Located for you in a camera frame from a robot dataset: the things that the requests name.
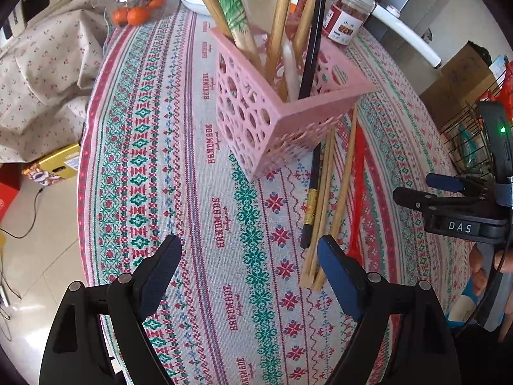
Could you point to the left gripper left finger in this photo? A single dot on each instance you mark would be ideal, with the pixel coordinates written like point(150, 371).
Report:
point(76, 352)

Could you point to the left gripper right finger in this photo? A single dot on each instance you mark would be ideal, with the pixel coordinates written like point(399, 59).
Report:
point(423, 353)

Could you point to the person right hand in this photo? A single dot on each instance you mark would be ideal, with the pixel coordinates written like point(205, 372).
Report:
point(502, 262)

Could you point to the wooden chopstick pair on table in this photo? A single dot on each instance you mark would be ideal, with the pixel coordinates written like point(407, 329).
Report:
point(310, 264)

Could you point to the red plastic spoon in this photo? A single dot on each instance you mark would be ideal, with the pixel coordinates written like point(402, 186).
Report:
point(354, 249)

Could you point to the cardboard box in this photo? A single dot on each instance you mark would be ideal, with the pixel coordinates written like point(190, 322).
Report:
point(465, 78)

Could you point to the black chopstick gold band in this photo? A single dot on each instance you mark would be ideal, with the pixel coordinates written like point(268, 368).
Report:
point(309, 218)

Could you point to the patterned handmade tablecloth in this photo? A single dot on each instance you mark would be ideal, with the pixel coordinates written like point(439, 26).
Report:
point(153, 164)

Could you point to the yellow box on floor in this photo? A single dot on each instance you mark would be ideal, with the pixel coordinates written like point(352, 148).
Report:
point(60, 165)

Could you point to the red box on floor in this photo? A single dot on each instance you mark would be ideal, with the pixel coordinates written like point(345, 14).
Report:
point(10, 184)

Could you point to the pink perforated utensil basket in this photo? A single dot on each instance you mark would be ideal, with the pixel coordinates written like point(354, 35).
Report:
point(265, 133)

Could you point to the short jar red label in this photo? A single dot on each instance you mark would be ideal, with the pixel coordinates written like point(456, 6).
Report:
point(344, 19)

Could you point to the black chopstick in basket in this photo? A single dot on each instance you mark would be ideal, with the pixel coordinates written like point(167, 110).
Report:
point(313, 49)

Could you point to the floral white cloth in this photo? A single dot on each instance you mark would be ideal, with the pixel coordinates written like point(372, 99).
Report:
point(47, 75)

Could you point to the white ceramic spoon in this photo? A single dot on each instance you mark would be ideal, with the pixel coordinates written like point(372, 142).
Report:
point(261, 13)

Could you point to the green wrapped chopstick pair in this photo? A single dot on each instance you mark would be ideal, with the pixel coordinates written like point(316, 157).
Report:
point(238, 24)

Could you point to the wire basket with groceries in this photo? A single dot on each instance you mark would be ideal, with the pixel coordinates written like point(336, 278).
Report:
point(463, 135)

